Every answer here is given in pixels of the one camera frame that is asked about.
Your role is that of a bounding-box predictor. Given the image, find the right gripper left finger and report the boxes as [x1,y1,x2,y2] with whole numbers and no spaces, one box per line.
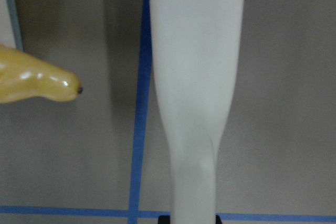
[157,215,170,224]

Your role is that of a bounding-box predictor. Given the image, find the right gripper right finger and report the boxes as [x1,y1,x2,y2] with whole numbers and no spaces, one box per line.
[215,215,222,224]

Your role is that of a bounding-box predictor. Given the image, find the beige hand brush black bristles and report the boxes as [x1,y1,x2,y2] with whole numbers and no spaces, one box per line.
[150,0,244,223]

